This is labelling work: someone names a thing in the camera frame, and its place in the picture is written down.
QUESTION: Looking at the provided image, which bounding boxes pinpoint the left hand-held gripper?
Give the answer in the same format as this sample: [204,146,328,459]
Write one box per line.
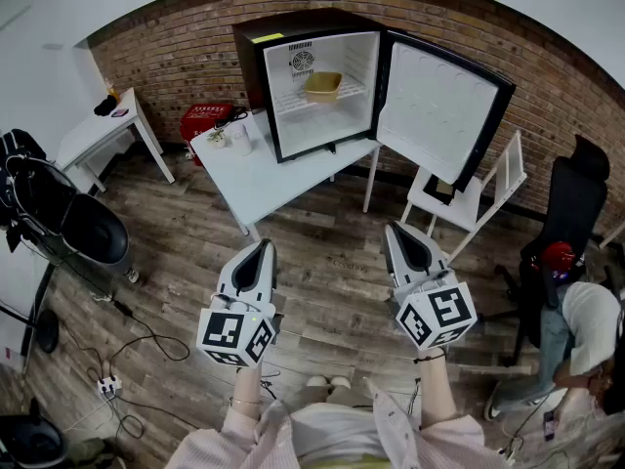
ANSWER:
[196,239,285,369]

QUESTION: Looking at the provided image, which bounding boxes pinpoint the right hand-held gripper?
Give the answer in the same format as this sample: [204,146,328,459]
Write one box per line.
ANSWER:
[383,221,479,352]

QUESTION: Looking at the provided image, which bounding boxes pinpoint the yellow plastic tray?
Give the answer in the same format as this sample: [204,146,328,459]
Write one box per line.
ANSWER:
[304,70,344,105]

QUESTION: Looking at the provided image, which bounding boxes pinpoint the black mini fridge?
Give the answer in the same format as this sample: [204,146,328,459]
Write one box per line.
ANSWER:
[231,7,518,193]

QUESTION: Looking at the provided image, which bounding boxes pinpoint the person's left forearm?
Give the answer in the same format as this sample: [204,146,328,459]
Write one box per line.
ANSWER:
[228,364,269,422]

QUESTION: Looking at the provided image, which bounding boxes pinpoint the person's right forearm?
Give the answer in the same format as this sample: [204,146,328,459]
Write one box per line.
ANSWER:
[417,349,461,427]

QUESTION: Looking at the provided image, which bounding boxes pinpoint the black framed tablet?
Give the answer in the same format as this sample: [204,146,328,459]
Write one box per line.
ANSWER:
[422,173,458,207]

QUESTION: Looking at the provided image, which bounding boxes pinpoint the white wooden chair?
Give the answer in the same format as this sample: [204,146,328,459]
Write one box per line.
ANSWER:
[399,129,528,263]

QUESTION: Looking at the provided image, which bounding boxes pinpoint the white rectangular table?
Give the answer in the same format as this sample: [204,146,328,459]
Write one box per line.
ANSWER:
[188,107,383,241]

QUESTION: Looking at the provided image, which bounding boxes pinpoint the white cup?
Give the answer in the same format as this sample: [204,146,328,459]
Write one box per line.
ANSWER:
[229,123,254,156]

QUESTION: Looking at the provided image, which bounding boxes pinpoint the red helmet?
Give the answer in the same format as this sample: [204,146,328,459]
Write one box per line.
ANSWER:
[530,240,577,276]

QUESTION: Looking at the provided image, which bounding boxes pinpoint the black shell chair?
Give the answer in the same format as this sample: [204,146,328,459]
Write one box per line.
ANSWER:
[0,129,133,282]

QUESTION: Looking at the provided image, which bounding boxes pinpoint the red plastic basket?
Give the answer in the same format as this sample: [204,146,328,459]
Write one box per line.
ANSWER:
[179,103,234,167]

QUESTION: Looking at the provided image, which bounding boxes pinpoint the person's body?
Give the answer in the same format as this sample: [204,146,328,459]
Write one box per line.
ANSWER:
[165,378,509,469]

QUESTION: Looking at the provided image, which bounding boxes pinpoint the white power strip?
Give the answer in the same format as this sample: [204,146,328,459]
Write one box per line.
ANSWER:
[96,374,123,399]

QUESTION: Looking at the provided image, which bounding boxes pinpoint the black office chair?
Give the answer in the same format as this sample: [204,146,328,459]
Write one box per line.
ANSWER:
[480,133,611,368]

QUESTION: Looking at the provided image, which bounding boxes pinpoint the black pole stand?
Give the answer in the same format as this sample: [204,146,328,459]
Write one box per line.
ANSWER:
[0,261,61,356]

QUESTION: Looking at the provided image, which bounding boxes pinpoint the white side table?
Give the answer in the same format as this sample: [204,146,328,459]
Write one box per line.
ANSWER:
[56,87,176,194]

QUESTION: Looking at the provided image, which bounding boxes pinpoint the black round device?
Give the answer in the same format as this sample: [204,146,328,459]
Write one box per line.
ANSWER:
[0,398,69,469]

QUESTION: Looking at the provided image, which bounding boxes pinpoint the black floor cable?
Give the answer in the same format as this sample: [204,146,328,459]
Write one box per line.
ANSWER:
[62,295,191,439]

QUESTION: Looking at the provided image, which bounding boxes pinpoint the black power cord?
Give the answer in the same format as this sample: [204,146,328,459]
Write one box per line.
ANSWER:
[214,107,250,129]

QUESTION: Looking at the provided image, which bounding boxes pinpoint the white wire shelf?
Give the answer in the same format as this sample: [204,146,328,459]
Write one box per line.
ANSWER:
[272,73,367,116]

